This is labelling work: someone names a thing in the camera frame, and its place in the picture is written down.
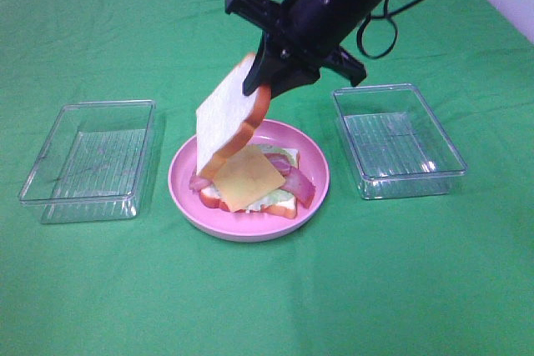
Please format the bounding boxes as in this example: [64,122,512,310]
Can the clear right plastic container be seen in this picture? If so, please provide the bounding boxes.
[332,83,467,200]

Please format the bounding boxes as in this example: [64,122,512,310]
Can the clear left plastic container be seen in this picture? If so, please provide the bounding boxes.
[19,100,156,224]

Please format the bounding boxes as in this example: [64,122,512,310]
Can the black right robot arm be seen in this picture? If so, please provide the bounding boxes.
[225,0,383,97]

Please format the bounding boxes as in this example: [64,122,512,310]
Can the bacon strip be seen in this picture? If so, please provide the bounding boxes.
[189,153,297,192]
[282,167,315,208]

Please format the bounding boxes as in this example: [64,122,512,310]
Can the pink round plate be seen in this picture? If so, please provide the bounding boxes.
[168,119,330,243]

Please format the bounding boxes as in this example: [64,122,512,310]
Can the green lettuce leaf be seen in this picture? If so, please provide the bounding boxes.
[207,143,297,213]

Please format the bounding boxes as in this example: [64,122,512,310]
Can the bread slice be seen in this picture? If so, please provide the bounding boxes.
[196,53,271,179]
[198,143,300,218]

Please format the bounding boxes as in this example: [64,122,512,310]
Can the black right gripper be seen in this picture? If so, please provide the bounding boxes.
[224,0,367,98]

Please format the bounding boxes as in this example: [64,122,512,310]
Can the yellow cheese slice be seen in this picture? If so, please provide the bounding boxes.
[213,145,285,212]

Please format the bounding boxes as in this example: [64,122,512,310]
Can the clear plastic container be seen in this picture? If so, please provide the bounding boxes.
[332,83,467,200]
[19,100,156,224]

